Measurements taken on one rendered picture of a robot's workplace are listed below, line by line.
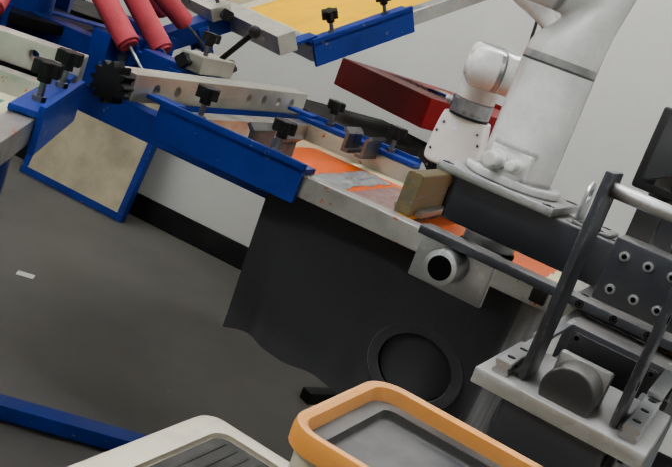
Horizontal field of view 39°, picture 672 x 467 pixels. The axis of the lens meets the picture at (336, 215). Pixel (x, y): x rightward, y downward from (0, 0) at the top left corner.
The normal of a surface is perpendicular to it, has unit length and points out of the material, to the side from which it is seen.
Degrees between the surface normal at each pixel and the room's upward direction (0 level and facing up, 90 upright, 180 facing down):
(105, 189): 79
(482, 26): 90
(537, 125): 90
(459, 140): 94
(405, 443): 0
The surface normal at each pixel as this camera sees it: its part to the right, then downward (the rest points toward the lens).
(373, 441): 0.34, -0.91
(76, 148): -0.33, -0.11
